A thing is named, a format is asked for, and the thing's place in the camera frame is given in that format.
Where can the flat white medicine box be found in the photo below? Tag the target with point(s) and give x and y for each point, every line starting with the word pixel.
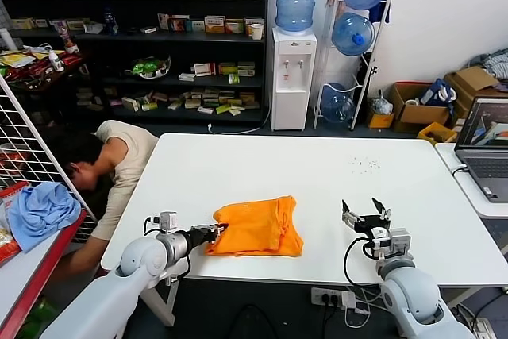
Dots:
pixel 187 76
pixel 149 29

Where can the yellow plastic crate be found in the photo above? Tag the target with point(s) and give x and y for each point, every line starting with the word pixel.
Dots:
pixel 436 132

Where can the orange t-shirt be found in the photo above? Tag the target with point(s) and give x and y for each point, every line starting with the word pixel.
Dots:
pixel 254 228

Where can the dark cluttered desk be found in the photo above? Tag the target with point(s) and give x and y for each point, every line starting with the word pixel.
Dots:
pixel 35 75

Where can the white red medicine box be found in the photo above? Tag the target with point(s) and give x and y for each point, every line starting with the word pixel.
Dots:
pixel 205 69

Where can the yellow packet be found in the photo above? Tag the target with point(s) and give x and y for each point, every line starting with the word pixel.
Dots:
pixel 16 60

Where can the open white carton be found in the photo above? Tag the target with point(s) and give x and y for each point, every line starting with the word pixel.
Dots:
pixel 94 28

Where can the white metal jug rack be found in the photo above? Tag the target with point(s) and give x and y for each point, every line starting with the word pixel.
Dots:
pixel 371 65

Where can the crumpled clear plastic bag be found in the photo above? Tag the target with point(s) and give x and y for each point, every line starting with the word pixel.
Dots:
pixel 382 105

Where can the small yellow box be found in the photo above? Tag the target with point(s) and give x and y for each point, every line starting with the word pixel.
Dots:
pixel 381 120

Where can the dark blue bottle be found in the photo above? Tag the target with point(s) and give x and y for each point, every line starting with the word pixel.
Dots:
pixel 111 21

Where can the white paper cup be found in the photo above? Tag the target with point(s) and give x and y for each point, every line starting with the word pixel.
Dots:
pixel 257 32

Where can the person in light sleeveless shirt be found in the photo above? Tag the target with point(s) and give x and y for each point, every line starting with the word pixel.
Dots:
pixel 127 156

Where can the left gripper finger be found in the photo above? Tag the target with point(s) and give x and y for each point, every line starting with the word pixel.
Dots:
pixel 221 227
pixel 216 236

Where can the white power strip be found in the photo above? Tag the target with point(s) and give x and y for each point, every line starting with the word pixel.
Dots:
pixel 325 296

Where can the white table leg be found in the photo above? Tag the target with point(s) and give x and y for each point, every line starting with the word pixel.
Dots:
pixel 162 303

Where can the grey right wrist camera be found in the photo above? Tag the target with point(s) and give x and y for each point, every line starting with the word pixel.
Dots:
pixel 397 241

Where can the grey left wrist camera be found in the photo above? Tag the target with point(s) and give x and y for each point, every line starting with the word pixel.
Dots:
pixel 166 222

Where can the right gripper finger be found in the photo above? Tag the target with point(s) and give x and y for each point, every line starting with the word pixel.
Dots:
pixel 384 212
pixel 351 218

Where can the white paper roll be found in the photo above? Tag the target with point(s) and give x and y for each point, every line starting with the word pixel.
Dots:
pixel 6 39

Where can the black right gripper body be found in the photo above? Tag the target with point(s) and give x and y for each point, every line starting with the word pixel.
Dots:
pixel 371 224

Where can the white bottle green label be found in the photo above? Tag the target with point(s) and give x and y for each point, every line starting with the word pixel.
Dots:
pixel 58 62

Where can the red snack packet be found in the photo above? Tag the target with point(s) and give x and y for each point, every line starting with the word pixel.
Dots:
pixel 8 247

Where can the white water dispenser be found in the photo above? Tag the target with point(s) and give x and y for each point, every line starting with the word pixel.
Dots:
pixel 293 85

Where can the white orange medicine box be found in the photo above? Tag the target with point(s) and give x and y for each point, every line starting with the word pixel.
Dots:
pixel 179 24

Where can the white blue medicine box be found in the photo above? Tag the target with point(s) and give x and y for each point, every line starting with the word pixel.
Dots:
pixel 196 26

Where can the open cardboard box red rim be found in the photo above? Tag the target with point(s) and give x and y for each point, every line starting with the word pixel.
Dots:
pixel 426 114

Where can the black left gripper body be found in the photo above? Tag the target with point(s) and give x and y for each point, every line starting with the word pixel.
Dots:
pixel 202 233

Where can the large brown cardboard box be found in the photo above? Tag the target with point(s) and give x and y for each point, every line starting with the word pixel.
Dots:
pixel 472 81

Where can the tape roll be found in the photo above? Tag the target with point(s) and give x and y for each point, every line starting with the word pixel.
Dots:
pixel 411 102

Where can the silver bowl with green packets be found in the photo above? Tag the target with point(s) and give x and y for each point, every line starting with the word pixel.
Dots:
pixel 148 67

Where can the dark blue hanging cloth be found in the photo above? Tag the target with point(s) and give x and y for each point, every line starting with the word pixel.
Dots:
pixel 382 11

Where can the light blue cloth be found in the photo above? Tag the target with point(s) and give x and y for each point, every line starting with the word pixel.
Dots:
pixel 43 212

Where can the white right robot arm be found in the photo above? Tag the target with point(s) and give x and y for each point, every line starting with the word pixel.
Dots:
pixel 412 291

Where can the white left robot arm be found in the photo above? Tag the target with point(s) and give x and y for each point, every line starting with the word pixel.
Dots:
pixel 139 255

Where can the pile of grey clothes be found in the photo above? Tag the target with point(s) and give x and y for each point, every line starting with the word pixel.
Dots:
pixel 492 63

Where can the clear bottle pink label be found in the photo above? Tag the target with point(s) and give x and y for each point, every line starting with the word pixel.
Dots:
pixel 67 35

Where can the scattered small grey crumbs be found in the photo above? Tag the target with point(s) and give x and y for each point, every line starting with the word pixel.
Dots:
pixel 365 165

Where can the black shelf unit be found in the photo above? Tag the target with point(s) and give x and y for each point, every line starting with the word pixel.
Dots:
pixel 178 47

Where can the black stand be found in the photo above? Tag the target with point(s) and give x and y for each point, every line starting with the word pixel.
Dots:
pixel 368 73

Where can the small green white box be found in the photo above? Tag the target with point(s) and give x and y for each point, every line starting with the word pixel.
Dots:
pixel 235 79

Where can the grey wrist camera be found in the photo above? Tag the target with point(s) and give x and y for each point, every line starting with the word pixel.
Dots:
pixel 166 222
pixel 397 241

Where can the red edged white cart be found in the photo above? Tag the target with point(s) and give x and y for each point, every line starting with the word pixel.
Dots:
pixel 28 275

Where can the grey laptop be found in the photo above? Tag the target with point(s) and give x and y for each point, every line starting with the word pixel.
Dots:
pixel 482 156

